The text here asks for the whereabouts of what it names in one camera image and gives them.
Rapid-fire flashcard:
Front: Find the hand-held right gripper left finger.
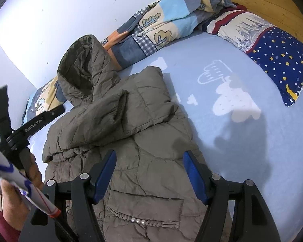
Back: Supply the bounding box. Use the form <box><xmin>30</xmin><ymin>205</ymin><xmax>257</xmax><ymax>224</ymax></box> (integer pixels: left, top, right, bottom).
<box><xmin>18</xmin><ymin>149</ymin><xmax>117</xmax><ymax>242</ymax></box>

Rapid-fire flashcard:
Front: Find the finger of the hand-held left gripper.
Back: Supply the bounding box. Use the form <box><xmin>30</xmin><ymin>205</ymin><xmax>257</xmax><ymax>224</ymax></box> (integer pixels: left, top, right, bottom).
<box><xmin>0</xmin><ymin>85</ymin><xmax>13</xmax><ymax>137</ymax></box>
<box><xmin>21</xmin><ymin>105</ymin><xmax>66</xmax><ymax>139</ymax></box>

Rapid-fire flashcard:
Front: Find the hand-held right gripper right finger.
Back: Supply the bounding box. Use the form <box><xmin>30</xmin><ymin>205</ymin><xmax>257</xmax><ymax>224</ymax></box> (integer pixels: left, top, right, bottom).
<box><xmin>183</xmin><ymin>150</ymin><xmax>282</xmax><ymax>242</ymax></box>

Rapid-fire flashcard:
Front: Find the olive quilted jacket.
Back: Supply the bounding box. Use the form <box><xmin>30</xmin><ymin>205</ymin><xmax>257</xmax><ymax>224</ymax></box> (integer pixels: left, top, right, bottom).
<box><xmin>42</xmin><ymin>34</ymin><xmax>234</xmax><ymax>242</ymax></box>

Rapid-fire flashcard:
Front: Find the person's left forearm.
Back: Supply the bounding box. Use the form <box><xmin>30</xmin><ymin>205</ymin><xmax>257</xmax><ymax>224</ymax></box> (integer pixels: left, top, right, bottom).
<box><xmin>0</xmin><ymin>210</ymin><xmax>21</xmax><ymax>242</ymax></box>

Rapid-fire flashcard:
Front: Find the person's left hand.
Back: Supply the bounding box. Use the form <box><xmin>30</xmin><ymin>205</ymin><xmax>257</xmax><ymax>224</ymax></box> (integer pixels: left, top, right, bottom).
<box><xmin>1</xmin><ymin>149</ymin><xmax>45</xmax><ymax>231</ymax></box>

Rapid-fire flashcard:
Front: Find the light blue cloud bed sheet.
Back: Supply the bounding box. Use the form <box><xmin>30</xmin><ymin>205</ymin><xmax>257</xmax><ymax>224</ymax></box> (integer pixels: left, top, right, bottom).
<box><xmin>25</xmin><ymin>31</ymin><xmax>303</xmax><ymax>242</ymax></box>

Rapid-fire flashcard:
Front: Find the star printed pillow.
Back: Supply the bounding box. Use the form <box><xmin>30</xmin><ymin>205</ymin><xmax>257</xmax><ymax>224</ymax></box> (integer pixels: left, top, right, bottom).
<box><xmin>203</xmin><ymin>5</ymin><xmax>303</xmax><ymax>107</ymax></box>

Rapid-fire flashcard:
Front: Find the patchwork printed blanket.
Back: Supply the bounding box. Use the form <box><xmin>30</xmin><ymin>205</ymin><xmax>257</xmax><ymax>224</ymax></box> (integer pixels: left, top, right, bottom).
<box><xmin>21</xmin><ymin>0</ymin><xmax>239</xmax><ymax>126</ymax></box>

